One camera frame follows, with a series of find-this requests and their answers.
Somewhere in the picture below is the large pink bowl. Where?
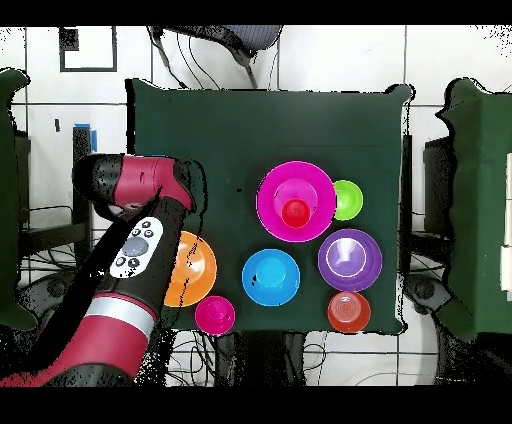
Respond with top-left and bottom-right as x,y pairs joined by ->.
255,160 -> 338,244

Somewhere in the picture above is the orange cup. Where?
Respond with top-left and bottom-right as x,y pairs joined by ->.
280,198 -> 312,230

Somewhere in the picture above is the large orange bowl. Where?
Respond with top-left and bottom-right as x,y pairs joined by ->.
163,230 -> 218,308

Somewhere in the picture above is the medium blue bowl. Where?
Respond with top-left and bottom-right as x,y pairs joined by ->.
241,248 -> 302,308

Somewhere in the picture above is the dark green tablecloth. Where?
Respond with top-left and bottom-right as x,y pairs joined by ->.
124,77 -> 415,335

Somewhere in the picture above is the small green bowl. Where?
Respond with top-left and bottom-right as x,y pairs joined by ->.
332,179 -> 364,222

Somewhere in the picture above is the purple bowl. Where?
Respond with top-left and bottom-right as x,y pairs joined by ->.
317,227 -> 384,293

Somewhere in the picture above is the small pink-red bowl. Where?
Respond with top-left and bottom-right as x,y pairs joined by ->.
194,295 -> 237,336

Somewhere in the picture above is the small orange bowl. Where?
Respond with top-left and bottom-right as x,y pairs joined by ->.
326,290 -> 372,334

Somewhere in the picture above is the grey mesh office chair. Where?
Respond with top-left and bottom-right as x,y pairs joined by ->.
146,25 -> 284,90

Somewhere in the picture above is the blue tape strip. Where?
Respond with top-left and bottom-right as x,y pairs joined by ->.
74,122 -> 98,154

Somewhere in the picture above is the black chair base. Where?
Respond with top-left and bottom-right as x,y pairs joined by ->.
17,273 -> 81,317
403,273 -> 449,317

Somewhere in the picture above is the black metal stand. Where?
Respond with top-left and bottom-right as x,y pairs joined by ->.
15,125 -> 97,269

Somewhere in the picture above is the green cloth side table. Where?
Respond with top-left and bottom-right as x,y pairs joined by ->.
0,67 -> 37,332
435,77 -> 512,341

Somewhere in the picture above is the white box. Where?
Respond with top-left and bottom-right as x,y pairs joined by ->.
499,245 -> 512,293

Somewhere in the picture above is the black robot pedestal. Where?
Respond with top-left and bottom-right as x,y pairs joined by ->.
215,330 -> 309,387

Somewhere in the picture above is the tangle of floor cables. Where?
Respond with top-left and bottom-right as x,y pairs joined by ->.
19,205 -> 217,387

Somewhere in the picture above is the black square floor frame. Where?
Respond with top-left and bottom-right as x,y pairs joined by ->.
58,25 -> 118,74

